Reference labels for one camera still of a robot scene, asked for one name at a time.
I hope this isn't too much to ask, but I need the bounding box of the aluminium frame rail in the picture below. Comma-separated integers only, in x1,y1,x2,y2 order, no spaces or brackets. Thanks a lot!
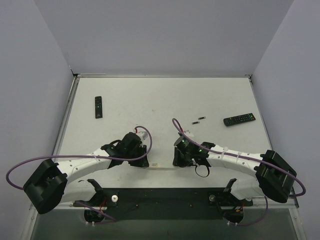
25,185,293,214

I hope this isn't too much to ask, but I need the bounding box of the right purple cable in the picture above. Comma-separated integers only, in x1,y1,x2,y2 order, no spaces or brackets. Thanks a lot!
171,118,308,197

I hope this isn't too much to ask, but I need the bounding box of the slim black remote control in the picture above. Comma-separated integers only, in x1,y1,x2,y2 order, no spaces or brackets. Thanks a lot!
94,96,103,119

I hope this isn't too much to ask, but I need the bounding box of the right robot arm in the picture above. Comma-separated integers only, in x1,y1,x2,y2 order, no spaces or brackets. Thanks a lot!
172,135,297,203

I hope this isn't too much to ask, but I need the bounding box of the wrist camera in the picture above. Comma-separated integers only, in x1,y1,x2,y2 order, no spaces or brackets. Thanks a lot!
183,130,195,139
136,131,149,142

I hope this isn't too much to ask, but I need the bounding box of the white remote control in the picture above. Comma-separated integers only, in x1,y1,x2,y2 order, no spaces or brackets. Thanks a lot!
147,162,178,171

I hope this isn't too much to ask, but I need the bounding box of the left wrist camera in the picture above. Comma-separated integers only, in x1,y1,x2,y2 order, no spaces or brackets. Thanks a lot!
136,131,149,142

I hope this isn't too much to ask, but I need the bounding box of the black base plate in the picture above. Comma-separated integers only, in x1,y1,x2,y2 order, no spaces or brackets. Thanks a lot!
73,187,253,221

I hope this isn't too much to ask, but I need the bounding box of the wide black remote control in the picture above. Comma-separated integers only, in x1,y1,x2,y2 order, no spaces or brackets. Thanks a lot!
223,113,256,127

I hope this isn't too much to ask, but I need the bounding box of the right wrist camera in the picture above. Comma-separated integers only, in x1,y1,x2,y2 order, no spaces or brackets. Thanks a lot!
183,130,195,139

